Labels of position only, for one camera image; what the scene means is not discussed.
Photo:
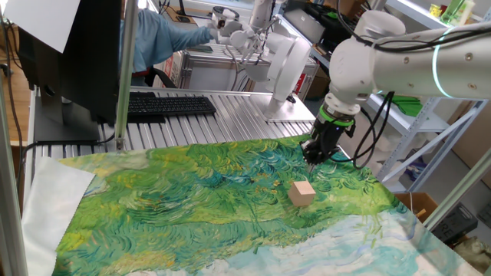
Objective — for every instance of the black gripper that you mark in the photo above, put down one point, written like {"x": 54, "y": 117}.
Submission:
{"x": 330, "y": 134}

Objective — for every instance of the small wooden cube block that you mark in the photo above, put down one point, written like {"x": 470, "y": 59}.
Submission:
{"x": 303, "y": 195}

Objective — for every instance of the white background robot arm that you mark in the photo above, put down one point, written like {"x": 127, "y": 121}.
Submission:
{"x": 287, "y": 65}

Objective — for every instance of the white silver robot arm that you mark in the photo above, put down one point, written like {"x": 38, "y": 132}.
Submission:
{"x": 403, "y": 65}

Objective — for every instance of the silver robot mounting plate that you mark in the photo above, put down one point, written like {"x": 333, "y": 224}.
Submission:
{"x": 291, "y": 111}

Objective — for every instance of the green fabric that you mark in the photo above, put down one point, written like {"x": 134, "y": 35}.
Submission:
{"x": 403, "y": 105}

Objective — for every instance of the brown cardboard box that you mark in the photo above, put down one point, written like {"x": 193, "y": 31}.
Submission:
{"x": 416, "y": 203}

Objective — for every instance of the grey metal box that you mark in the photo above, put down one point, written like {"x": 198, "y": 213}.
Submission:
{"x": 303, "y": 25}

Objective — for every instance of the silver aluminium case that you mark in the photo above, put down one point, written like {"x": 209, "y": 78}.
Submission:
{"x": 211, "y": 76}

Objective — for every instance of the black bag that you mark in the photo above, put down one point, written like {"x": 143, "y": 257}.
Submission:
{"x": 326, "y": 23}

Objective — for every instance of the painted landscape print cloth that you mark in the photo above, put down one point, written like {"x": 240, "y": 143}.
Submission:
{"x": 172, "y": 199}

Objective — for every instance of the black plastic crate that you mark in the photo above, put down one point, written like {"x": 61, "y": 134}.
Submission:
{"x": 452, "y": 226}

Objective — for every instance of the black computer keyboard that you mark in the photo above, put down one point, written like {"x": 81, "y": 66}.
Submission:
{"x": 169, "y": 105}

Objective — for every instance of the white red printed carton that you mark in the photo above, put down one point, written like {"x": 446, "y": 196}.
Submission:
{"x": 172, "y": 71}

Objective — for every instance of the round black device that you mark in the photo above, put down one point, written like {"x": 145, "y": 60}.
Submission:
{"x": 230, "y": 10}

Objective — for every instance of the black office chair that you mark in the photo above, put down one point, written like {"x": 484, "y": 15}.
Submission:
{"x": 161, "y": 78}

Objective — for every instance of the white metal shelf rack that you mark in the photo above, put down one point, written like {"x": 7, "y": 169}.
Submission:
{"x": 422, "y": 15}

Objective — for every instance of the beige fabric bag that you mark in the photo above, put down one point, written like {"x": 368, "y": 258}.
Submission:
{"x": 473, "y": 253}

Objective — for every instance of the person in blue shirt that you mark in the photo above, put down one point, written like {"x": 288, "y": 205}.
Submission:
{"x": 161, "y": 42}

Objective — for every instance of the green transparent container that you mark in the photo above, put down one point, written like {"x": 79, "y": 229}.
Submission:
{"x": 452, "y": 11}

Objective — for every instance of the wooden desk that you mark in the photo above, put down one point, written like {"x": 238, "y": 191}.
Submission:
{"x": 172, "y": 11}

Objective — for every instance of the black computer monitor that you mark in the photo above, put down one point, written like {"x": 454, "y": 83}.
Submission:
{"x": 88, "y": 57}

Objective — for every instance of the white paper sheet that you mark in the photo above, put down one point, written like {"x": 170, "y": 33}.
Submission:
{"x": 42, "y": 19}

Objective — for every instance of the aluminium frame post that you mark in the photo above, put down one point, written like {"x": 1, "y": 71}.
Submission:
{"x": 456, "y": 191}
{"x": 124, "y": 76}
{"x": 377, "y": 4}
{"x": 9, "y": 214}

